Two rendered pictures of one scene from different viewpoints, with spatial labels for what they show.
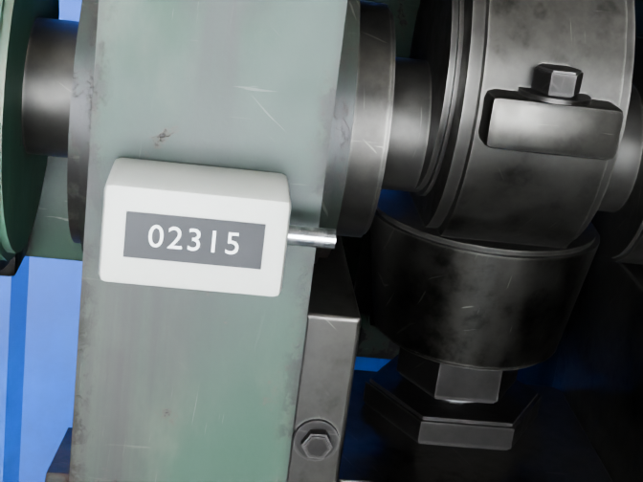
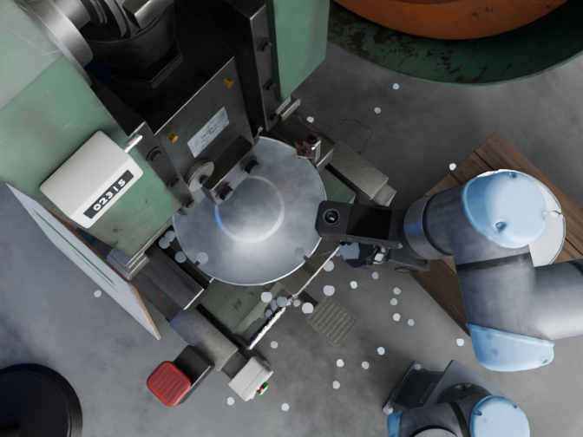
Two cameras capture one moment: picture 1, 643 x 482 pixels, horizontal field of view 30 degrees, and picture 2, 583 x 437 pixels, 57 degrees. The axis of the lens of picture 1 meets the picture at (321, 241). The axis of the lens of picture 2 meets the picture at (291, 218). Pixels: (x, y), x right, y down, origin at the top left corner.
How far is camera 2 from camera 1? 0.36 m
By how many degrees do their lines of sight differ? 60
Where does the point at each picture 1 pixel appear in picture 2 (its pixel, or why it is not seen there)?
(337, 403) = (153, 141)
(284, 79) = (75, 112)
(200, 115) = (55, 150)
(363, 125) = (71, 45)
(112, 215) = (79, 218)
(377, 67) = (52, 16)
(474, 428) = (168, 68)
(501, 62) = not seen: outside the picture
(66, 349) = not seen: outside the picture
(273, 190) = (115, 154)
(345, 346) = (146, 130)
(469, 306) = (148, 48)
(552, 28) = not seen: outside the picture
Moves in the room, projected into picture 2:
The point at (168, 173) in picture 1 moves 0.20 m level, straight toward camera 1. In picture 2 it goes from (72, 182) to (258, 342)
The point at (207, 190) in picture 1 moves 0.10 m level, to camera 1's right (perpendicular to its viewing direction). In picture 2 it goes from (101, 182) to (194, 106)
